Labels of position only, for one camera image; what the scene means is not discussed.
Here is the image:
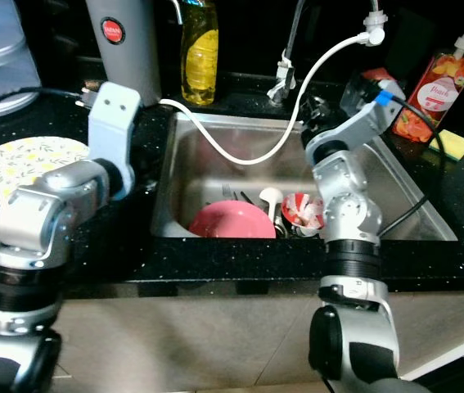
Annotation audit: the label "grey tumbler with red logo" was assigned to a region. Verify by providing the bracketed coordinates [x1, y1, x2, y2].
[83, 0, 158, 88]

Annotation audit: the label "white flexible hose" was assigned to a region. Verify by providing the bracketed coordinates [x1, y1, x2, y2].
[160, 25, 388, 165]

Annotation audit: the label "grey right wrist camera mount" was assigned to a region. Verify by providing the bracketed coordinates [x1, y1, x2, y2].
[305, 88, 406, 165]

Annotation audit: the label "yellow dish soap bottle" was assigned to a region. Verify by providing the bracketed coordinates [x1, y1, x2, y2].
[176, 0, 221, 106]

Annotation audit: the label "stainless steel sink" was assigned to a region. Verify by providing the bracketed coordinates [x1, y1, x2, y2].
[151, 111, 460, 243]

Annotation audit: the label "white plastic container stack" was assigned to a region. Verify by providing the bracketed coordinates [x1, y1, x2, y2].
[0, 0, 43, 119]

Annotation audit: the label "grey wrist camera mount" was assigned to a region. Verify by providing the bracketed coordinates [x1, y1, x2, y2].
[88, 79, 143, 197]
[305, 88, 406, 165]

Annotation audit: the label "chrome faucet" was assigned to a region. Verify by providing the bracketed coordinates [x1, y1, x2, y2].
[268, 0, 308, 104]

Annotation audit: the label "white ladle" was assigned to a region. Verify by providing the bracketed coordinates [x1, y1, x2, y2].
[258, 187, 284, 227]

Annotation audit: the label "lemon print floral plate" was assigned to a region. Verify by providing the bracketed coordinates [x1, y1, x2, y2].
[0, 137, 91, 216]

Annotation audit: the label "yellow sponge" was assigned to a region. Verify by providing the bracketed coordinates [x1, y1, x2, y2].
[427, 129, 464, 163]

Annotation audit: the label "white faucet hose fitting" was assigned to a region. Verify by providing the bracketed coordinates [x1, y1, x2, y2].
[362, 0, 389, 47]

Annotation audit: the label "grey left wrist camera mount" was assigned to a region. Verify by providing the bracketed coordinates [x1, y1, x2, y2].
[88, 79, 143, 197]

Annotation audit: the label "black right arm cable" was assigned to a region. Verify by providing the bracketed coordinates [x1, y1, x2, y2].
[379, 94, 452, 240]

